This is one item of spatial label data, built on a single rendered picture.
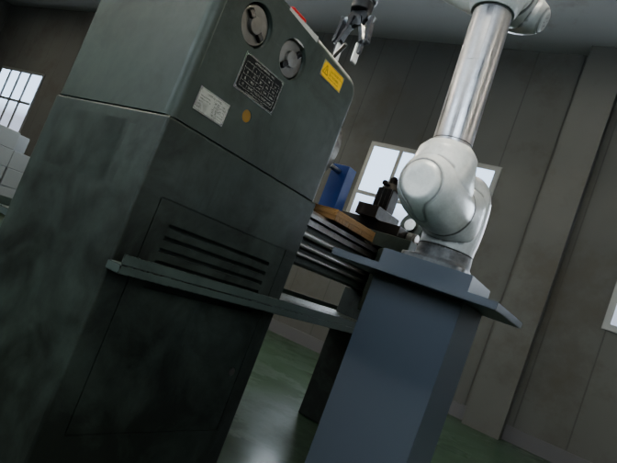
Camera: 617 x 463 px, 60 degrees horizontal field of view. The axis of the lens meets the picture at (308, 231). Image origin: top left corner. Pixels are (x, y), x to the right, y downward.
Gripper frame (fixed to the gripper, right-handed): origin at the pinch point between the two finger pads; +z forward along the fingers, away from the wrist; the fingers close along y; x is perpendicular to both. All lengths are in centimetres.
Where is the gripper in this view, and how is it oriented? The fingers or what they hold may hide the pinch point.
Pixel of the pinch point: (345, 55)
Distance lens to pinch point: 193.0
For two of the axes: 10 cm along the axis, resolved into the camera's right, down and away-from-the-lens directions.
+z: -3.2, 9.4, -1.1
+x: -5.3, -2.7, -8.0
